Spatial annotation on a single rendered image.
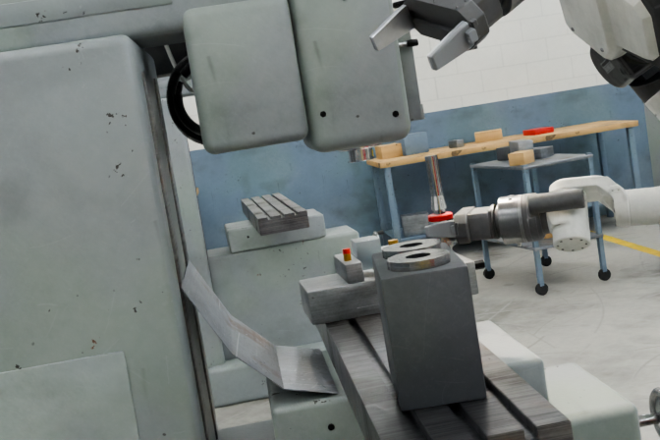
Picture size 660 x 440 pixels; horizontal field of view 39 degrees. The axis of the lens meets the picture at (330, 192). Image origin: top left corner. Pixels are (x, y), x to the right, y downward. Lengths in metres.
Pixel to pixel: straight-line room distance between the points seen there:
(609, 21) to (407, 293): 0.53
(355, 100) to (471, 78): 6.90
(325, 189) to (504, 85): 1.89
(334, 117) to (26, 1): 0.57
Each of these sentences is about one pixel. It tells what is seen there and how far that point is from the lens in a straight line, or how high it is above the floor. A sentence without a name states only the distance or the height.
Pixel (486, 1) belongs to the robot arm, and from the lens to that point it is 1.10.
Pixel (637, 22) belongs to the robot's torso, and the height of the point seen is 1.44.
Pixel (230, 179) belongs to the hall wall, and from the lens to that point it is 8.26.
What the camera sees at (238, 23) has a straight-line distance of 1.64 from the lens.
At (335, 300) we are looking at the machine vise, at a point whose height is 1.01.
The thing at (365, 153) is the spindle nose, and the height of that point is 1.29.
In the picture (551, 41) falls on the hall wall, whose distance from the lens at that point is 8.79.
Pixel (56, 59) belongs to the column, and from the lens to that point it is 1.55.
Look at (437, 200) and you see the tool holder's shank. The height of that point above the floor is 1.19.
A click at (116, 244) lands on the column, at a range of 1.55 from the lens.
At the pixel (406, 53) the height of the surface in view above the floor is 1.47.
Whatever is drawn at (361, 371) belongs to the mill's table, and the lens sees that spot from 1.51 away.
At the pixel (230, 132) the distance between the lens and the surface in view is 1.64.
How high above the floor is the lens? 1.39
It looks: 5 degrees down
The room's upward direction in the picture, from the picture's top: 9 degrees counter-clockwise
